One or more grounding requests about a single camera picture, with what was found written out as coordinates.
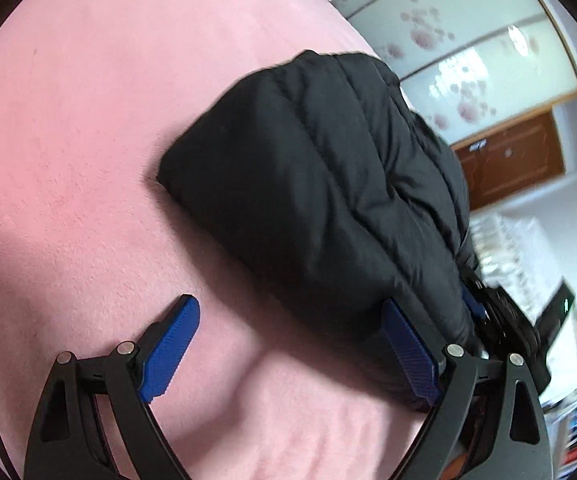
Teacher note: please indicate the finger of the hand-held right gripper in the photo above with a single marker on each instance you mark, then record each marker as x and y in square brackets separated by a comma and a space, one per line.
[472, 302]

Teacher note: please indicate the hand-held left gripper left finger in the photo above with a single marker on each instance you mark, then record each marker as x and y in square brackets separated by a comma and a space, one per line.
[168, 350]

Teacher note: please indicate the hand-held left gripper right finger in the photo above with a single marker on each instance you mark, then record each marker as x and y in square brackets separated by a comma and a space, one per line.
[411, 350]

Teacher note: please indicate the black puffer jacket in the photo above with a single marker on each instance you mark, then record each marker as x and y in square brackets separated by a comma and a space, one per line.
[318, 185]

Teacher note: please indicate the brown wooden door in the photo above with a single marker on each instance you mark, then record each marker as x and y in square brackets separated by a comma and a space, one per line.
[518, 160]

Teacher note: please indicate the pink bed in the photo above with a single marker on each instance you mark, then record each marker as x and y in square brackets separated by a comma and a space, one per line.
[93, 160]

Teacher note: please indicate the floral sliding door wardrobe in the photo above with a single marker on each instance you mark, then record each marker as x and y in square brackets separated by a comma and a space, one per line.
[458, 35]

